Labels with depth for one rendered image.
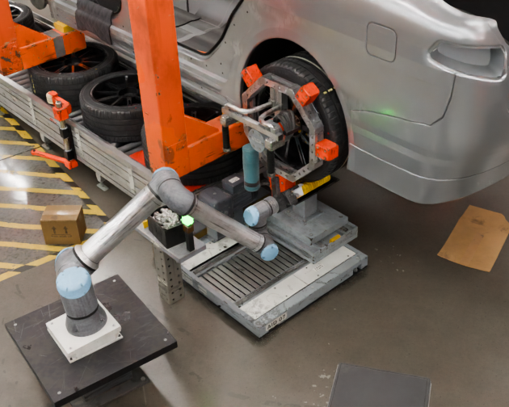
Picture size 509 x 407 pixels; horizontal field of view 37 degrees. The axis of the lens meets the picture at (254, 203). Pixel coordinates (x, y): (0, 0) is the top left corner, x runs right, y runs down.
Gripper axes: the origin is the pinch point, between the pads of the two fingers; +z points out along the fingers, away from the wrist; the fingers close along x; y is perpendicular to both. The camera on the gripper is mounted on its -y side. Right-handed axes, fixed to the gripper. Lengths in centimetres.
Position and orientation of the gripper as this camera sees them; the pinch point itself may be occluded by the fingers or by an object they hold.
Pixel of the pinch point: (300, 184)
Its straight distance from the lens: 389.5
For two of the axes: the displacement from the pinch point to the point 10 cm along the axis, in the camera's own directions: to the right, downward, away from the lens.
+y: 5.0, 8.7, -0.4
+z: 7.4, -4.0, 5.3
